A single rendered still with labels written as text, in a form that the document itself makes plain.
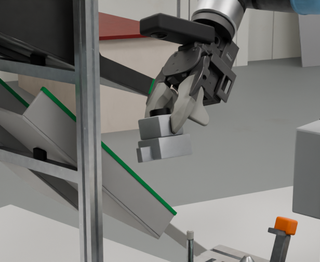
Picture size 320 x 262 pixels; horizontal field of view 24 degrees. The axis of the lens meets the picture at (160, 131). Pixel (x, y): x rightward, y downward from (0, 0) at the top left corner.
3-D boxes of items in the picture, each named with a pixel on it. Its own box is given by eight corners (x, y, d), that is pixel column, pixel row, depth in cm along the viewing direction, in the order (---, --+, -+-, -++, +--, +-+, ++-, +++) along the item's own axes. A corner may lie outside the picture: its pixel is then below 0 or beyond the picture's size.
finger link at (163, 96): (168, 155, 110) (197, 104, 113) (142, 132, 107) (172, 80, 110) (155, 154, 113) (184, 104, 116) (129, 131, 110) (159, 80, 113)
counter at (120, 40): (84, 80, 752) (82, 8, 734) (183, 125, 572) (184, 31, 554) (17, 86, 723) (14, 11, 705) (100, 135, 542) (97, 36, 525)
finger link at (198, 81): (204, 98, 105) (214, 53, 110) (198, 91, 104) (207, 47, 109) (178, 108, 108) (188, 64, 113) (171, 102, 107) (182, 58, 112)
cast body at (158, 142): (171, 157, 111) (164, 109, 111) (193, 154, 107) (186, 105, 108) (129, 164, 105) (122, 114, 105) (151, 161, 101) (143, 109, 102)
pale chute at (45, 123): (103, 213, 112) (120, 188, 113) (159, 240, 102) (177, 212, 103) (-30, 99, 95) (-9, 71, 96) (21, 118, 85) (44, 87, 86)
